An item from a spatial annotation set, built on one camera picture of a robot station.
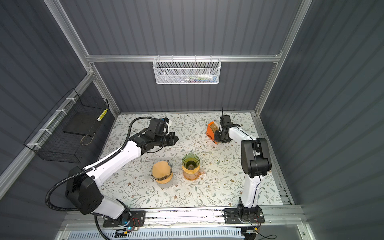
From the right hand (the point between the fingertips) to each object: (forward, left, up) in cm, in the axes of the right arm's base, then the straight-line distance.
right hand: (219, 139), depth 100 cm
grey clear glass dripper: (-31, +32, +11) cm, 46 cm away
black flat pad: (-9, +72, +28) cm, 78 cm away
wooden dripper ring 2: (-31, +31, +7) cm, 44 cm away
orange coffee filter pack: (+5, +5, +6) cm, 9 cm away
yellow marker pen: (-1, +67, +26) cm, 72 cm away
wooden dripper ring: (-25, +18, +6) cm, 32 cm away
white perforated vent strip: (-52, -4, -5) cm, 52 cm away
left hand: (-10, +25, +16) cm, 32 cm away
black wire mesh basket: (-14, +79, +27) cm, 85 cm away
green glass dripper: (-20, +19, +7) cm, 28 cm away
